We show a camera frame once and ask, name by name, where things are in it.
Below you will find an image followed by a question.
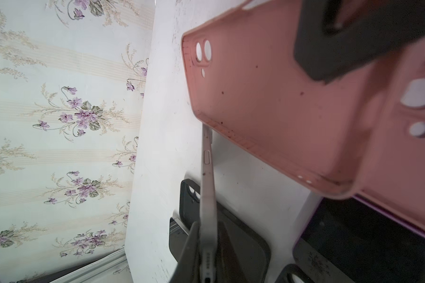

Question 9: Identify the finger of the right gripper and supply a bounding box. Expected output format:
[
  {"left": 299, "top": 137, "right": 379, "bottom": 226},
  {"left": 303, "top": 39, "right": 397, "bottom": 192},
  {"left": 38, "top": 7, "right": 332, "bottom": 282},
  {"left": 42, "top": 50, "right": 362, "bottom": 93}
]
[{"left": 293, "top": 1, "right": 425, "bottom": 81}]

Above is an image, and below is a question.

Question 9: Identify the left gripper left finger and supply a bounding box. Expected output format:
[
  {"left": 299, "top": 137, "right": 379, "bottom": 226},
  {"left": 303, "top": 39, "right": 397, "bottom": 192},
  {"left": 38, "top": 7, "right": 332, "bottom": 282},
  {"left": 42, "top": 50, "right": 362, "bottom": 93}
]
[{"left": 170, "top": 221, "right": 200, "bottom": 283}]

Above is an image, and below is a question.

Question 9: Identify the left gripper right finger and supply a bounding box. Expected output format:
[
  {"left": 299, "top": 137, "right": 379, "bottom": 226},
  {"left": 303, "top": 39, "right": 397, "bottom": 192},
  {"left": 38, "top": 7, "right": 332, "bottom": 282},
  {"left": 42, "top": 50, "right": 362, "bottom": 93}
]
[{"left": 216, "top": 222, "right": 248, "bottom": 283}]

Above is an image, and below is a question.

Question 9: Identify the black phone case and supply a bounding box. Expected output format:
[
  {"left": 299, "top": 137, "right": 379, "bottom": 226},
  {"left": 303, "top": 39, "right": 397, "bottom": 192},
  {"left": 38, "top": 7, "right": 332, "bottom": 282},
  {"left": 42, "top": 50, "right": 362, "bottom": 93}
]
[
  {"left": 275, "top": 264, "right": 314, "bottom": 283},
  {"left": 174, "top": 179, "right": 271, "bottom": 283}
]

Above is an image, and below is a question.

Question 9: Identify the black phone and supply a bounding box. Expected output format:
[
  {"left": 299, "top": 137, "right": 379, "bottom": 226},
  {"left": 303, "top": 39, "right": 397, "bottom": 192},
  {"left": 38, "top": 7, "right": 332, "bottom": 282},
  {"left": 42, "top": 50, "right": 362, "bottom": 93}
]
[{"left": 168, "top": 217, "right": 188, "bottom": 262}]

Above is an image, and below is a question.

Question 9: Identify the pink-cased phone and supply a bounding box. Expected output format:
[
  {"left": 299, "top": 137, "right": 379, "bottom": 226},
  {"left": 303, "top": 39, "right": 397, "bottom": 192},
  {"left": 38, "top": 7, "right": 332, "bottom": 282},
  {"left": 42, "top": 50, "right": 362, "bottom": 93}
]
[
  {"left": 358, "top": 38, "right": 425, "bottom": 234},
  {"left": 181, "top": 1, "right": 414, "bottom": 199}
]

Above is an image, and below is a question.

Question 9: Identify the purple smartphone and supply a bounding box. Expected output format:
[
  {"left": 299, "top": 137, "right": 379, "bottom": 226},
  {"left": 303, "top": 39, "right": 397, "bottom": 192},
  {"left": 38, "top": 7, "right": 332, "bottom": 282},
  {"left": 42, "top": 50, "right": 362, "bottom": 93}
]
[{"left": 293, "top": 198, "right": 425, "bottom": 283}]

